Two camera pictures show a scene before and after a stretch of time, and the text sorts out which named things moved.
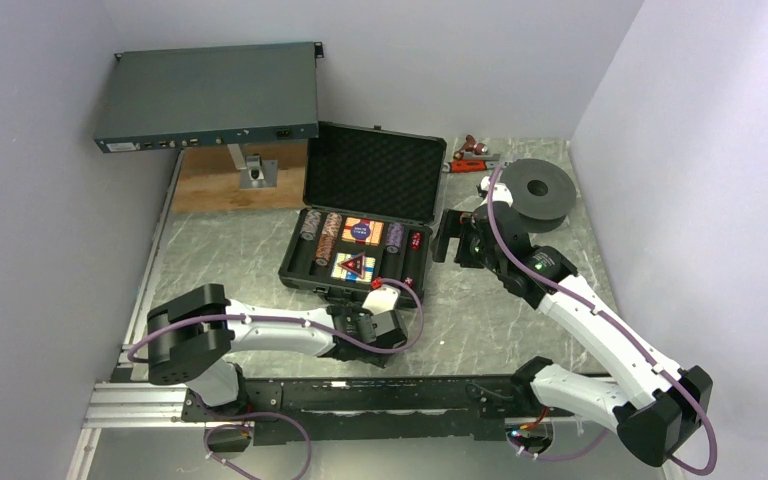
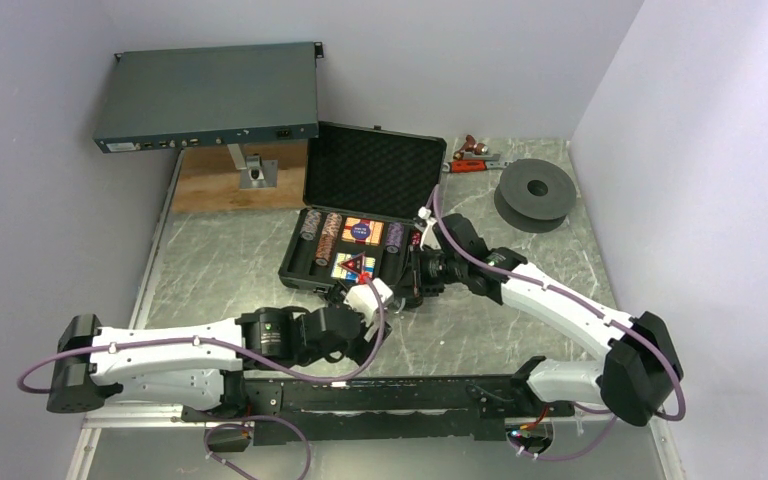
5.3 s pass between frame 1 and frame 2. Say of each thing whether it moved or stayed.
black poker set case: stayed
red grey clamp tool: stayed
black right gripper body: moved
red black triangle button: stayed
